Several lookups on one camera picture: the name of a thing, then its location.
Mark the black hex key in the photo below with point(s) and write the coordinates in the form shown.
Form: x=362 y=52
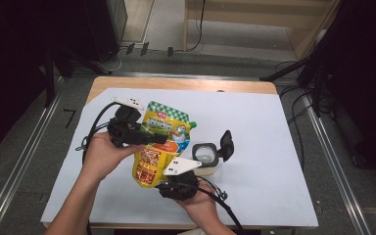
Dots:
x=69 y=112

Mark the black metal stand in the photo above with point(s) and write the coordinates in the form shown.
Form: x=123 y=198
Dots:
x=316 y=81
x=49 y=84

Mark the small black floor bracket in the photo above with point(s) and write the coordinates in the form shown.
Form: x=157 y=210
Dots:
x=170 y=51
x=130 y=48
x=144 y=48

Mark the clear jar with black lid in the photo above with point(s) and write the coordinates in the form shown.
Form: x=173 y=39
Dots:
x=226 y=147

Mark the long metal floor rail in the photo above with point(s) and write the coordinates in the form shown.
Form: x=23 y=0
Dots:
x=336 y=169
x=19 y=163

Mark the person's left hand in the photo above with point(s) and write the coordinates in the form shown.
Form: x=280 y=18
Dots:
x=99 y=156

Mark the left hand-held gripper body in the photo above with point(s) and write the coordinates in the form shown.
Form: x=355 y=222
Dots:
x=124 y=130

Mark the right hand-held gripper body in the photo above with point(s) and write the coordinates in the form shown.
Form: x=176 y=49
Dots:
x=179 y=189

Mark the black cabinet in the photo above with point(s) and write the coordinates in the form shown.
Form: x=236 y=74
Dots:
x=106 y=26

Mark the yellow green spout pouch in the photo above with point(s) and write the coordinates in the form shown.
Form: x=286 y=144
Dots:
x=150 y=163

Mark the light wooden frame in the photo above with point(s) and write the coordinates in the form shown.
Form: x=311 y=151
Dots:
x=306 y=29

